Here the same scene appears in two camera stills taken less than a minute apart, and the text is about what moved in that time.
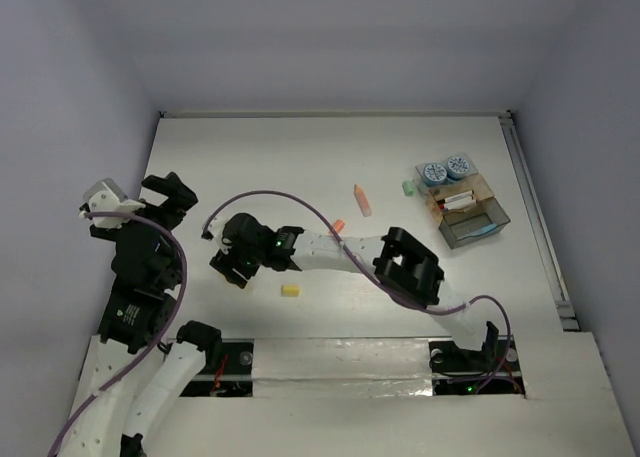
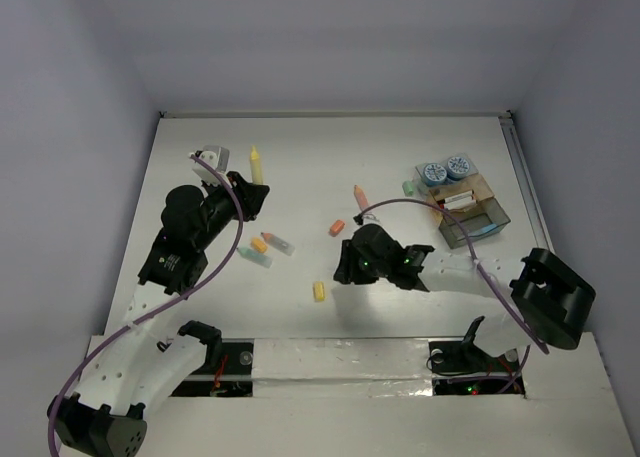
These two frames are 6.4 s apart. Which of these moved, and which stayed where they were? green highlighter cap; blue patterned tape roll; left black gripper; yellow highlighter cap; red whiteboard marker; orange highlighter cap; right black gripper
Moved: yellow highlighter cap; left black gripper; right black gripper
Stayed: green highlighter cap; blue patterned tape roll; red whiteboard marker; orange highlighter cap
